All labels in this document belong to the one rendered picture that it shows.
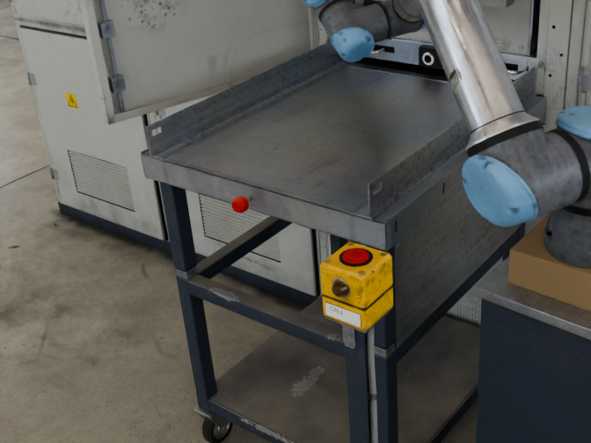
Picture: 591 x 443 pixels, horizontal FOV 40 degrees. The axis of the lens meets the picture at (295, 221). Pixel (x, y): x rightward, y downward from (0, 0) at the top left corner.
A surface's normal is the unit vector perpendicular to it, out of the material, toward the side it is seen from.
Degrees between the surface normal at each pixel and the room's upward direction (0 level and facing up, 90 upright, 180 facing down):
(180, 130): 90
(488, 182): 100
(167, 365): 0
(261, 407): 0
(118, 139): 90
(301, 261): 90
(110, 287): 0
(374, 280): 90
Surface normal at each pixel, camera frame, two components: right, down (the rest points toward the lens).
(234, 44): 0.56, 0.36
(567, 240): -0.77, 0.15
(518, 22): -0.61, 0.42
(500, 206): -0.86, 0.43
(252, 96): 0.79, 0.24
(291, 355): -0.07, -0.88
